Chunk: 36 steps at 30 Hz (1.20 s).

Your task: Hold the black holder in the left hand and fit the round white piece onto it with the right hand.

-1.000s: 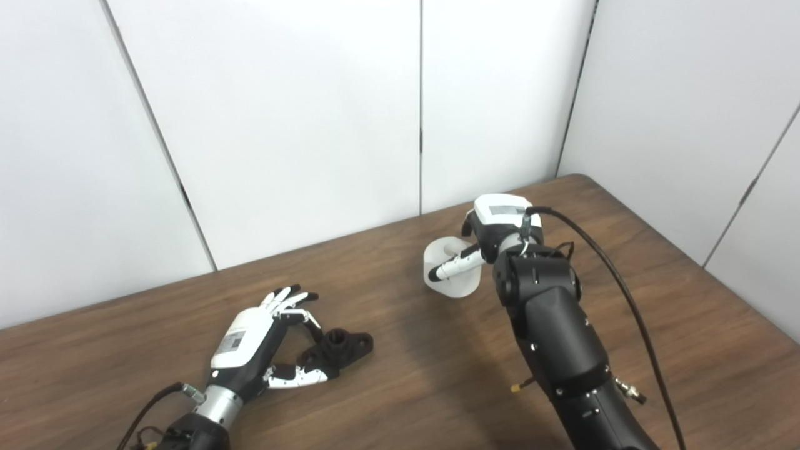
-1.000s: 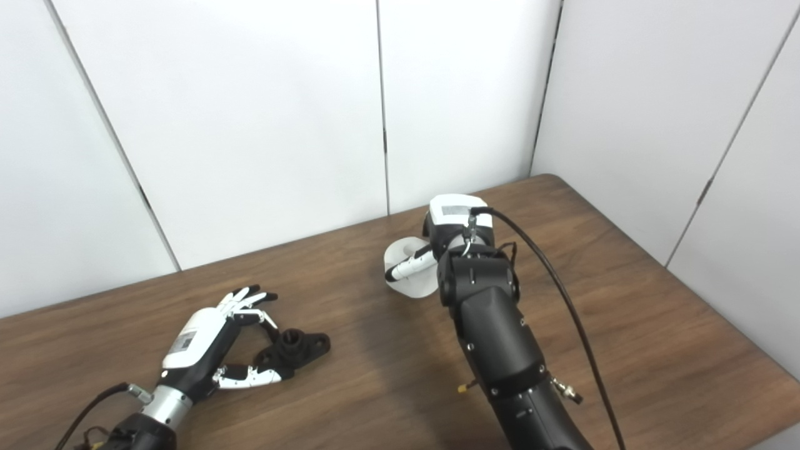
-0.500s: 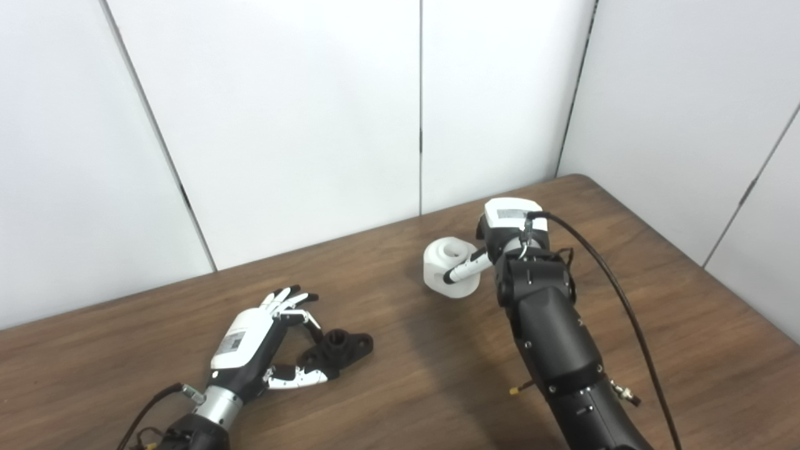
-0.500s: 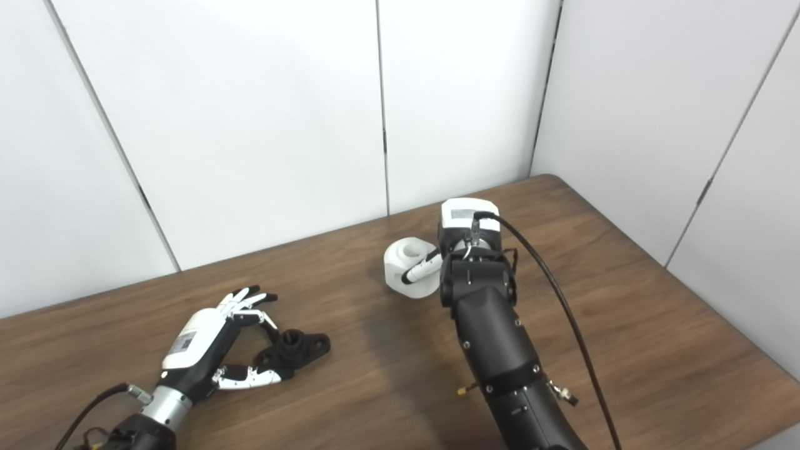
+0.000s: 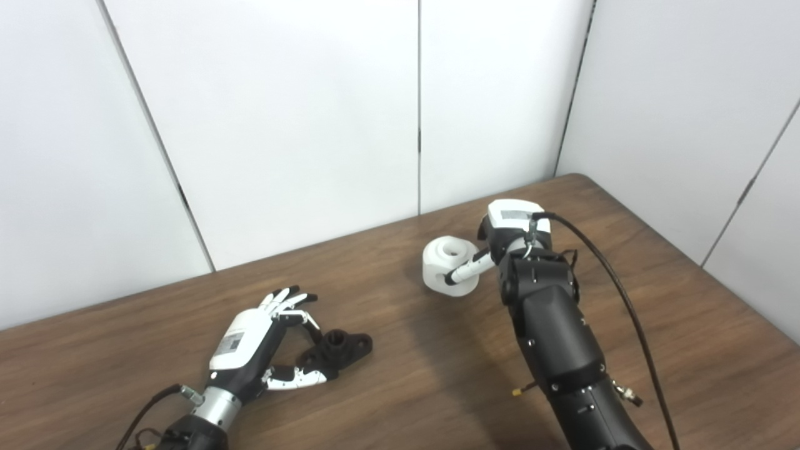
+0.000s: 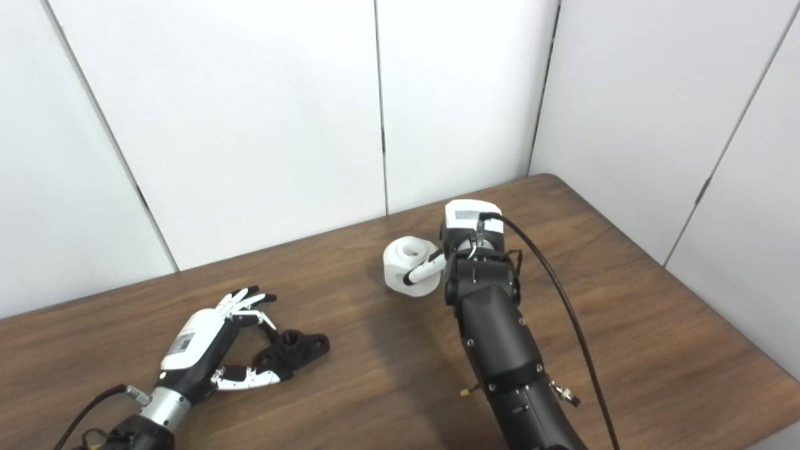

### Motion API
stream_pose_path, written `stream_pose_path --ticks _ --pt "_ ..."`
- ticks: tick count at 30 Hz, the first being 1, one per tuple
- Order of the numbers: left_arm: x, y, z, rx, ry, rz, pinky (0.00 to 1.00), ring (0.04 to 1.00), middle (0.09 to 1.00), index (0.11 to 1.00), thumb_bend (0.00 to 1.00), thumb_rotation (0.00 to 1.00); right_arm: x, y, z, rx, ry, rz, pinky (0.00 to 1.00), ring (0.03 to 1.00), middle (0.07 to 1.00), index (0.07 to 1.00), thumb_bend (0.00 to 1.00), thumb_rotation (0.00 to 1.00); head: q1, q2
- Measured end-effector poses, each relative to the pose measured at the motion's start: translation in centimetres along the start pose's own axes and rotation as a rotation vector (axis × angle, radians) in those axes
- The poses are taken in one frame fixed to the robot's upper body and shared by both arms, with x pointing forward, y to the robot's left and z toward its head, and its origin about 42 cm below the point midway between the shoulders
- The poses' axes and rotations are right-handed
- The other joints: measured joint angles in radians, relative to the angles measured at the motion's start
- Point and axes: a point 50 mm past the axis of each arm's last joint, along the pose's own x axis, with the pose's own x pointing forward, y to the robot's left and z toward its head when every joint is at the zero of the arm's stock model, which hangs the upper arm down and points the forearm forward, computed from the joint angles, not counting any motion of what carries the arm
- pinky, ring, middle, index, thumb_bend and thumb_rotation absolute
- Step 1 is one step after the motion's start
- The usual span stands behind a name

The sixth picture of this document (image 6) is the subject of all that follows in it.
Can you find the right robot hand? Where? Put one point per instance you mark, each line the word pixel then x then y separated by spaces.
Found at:
pixel 469 228

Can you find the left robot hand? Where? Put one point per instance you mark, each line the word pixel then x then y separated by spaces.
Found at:
pixel 200 350

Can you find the round white piece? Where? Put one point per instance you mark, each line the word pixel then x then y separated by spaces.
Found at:
pixel 406 262

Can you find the black flanged holder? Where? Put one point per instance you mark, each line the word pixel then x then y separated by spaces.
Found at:
pixel 297 350

